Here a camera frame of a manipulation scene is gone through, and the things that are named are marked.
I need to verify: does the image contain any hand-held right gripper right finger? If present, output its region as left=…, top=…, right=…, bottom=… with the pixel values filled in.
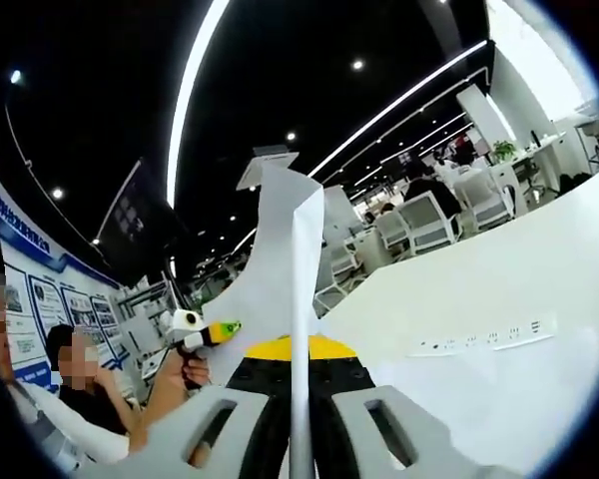
left=307, top=334, right=528, bottom=479

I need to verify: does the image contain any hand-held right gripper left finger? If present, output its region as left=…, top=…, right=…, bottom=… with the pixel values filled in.
left=77, top=334, right=295, bottom=479

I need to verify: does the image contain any white cloth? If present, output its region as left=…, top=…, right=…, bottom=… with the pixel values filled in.
left=198, top=160, right=331, bottom=479

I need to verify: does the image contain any person's left hand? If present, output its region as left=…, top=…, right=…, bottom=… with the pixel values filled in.
left=151, top=348, right=213, bottom=409

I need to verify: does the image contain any dark hanging display screen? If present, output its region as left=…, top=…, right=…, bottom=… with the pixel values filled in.
left=96, top=158, right=194, bottom=289

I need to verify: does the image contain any white table socket panel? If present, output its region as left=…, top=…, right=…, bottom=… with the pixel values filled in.
left=405, top=312, right=557, bottom=359

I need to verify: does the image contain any white grey chest device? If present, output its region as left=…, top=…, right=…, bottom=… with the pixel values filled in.
left=24, top=396, right=81, bottom=473

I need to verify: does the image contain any white office column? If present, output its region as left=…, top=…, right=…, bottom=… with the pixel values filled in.
left=456, top=82, right=518, bottom=151
left=323, top=185, right=361, bottom=236

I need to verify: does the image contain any ceiling air conditioner vent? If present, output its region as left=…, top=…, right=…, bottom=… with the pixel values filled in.
left=236, top=144, right=300, bottom=192

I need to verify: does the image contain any group of white office chairs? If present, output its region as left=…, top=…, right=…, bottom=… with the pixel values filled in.
left=313, top=172, right=518, bottom=310

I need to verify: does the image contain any wide curved ceiling light strip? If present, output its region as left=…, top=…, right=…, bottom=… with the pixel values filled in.
left=166, top=0, right=232, bottom=204

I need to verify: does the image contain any green potted plant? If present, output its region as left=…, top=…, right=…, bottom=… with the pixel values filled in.
left=491, top=141, right=519, bottom=164

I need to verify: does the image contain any thin curved ceiling light strip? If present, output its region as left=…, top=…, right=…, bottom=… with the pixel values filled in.
left=306, top=39, right=489, bottom=180

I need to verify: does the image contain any blue white wall display board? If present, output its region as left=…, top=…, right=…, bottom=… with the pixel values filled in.
left=0, top=155, right=127, bottom=396

